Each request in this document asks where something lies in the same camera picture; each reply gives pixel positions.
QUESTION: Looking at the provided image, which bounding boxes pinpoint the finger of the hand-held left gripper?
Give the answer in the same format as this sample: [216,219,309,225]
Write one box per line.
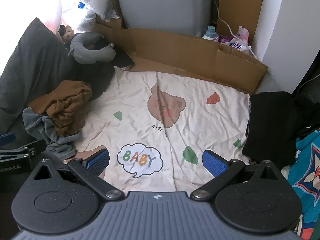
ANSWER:
[0,133,37,165]

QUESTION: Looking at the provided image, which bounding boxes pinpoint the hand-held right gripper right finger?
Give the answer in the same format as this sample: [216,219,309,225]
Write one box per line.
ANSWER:
[191,149,288,201]

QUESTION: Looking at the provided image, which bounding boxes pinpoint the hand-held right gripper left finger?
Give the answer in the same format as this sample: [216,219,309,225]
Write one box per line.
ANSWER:
[25,149,125,201]

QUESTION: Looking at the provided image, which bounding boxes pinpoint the brown printed t-shirt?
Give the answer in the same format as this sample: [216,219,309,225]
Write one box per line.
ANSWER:
[27,79,93,138]

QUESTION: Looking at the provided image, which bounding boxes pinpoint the grey-blue sweatshirt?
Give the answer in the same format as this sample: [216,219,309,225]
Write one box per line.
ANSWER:
[22,107,83,160]

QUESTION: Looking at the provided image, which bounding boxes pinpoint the black garment with patterned trim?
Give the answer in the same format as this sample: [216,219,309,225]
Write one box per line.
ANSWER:
[241,91,320,165]

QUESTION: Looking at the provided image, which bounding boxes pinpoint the cream bear print blanket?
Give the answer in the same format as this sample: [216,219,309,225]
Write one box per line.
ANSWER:
[60,66,252,193]

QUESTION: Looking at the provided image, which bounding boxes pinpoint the black cloth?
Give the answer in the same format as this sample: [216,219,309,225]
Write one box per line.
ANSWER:
[75,47,135,98]

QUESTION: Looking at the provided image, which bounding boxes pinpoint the teal printed cloth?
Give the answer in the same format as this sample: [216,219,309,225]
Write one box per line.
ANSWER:
[287,127,320,240]

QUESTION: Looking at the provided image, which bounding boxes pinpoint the flattened cardboard sheet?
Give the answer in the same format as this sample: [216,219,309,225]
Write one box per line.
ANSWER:
[94,15,268,94]

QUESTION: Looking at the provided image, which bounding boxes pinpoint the grey sleeve garment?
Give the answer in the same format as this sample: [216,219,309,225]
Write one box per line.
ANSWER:
[68,32,116,65]

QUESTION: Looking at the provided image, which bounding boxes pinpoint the purple white packet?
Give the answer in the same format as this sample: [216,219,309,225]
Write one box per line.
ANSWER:
[217,35,250,52]

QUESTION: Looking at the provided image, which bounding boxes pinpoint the brown plush doll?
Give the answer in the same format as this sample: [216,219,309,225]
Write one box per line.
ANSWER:
[58,24,75,46]

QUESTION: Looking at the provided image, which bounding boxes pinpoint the white detergent bottle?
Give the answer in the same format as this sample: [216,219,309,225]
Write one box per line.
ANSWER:
[202,26,218,40]

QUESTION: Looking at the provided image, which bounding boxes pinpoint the pink bottle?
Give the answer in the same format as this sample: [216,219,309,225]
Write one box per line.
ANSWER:
[236,26,250,43]

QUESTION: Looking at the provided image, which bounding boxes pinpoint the white plastic bag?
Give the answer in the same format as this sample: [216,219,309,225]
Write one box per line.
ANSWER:
[61,0,97,33]

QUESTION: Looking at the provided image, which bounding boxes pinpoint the upright cardboard box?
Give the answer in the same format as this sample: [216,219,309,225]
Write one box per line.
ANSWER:
[216,0,272,45]

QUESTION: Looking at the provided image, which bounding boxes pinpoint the grey padded panel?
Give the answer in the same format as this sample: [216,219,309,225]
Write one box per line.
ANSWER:
[114,0,220,37]

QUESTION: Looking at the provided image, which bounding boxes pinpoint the white cable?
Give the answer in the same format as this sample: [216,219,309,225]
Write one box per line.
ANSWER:
[214,1,260,60]

